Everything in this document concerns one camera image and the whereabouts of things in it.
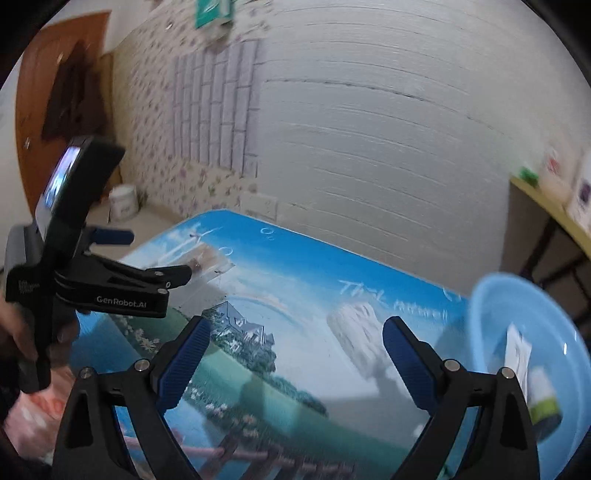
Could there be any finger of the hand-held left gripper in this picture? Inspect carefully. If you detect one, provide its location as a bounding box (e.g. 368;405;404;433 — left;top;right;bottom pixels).
84;226;135;257
55;256;192;319

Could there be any wooden folding side table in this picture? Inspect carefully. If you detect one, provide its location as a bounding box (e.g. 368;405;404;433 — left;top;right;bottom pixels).
501;175;591;296

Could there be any green and white can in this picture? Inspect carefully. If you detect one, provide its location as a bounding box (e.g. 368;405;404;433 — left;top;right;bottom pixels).
526;367;564;437

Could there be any clear plastic bag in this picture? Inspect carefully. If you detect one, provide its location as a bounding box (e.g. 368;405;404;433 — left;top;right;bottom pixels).
182;242;236;283

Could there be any brown wooden door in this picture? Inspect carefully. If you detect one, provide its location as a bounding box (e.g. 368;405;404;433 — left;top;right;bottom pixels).
16;11;114;217

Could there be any green tissue box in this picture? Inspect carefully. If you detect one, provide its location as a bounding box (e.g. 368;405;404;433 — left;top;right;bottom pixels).
194;0;237;35

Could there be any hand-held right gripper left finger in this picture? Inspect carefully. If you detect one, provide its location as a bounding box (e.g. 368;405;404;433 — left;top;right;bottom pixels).
51;316;213;480

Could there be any person's left hand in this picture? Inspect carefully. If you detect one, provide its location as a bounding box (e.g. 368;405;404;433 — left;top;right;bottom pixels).
0;300;40;365

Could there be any dark hanging cloth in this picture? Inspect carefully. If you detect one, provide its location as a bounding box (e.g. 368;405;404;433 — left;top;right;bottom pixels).
41;41;109;144

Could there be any long white packet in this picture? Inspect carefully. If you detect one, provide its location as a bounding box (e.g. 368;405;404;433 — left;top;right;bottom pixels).
503;323;532;388

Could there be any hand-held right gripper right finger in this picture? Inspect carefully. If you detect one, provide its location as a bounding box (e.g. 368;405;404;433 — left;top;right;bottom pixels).
382;316;541;480

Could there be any pink plastic bag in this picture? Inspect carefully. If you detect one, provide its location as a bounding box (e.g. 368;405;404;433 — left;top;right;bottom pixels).
4;364;75;462

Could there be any blue plastic basin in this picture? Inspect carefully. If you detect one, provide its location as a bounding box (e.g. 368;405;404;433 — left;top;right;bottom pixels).
468;272;591;480

